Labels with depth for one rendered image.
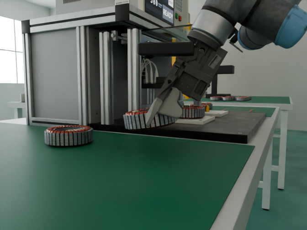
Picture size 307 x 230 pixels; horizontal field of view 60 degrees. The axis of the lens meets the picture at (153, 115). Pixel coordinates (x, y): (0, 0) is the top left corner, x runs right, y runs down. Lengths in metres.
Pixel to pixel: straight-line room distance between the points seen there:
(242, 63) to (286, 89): 1.06
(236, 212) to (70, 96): 0.71
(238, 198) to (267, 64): 5.90
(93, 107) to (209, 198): 0.60
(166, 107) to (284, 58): 5.77
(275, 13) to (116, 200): 0.43
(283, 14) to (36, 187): 0.50
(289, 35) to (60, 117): 0.71
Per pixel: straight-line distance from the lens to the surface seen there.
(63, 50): 0.94
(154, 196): 0.35
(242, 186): 0.40
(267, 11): 0.56
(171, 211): 0.31
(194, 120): 0.84
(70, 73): 0.92
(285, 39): 0.58
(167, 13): 1.10
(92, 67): 0.87
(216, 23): 0.54
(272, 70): 6.20
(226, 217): 0.31
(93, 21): 0.85
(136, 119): 0.52
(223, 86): 6.32
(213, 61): 0.55
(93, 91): 0.87
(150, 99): 0.97
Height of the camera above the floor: 0.89
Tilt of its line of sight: 6 degrees down
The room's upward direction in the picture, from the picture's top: straight up
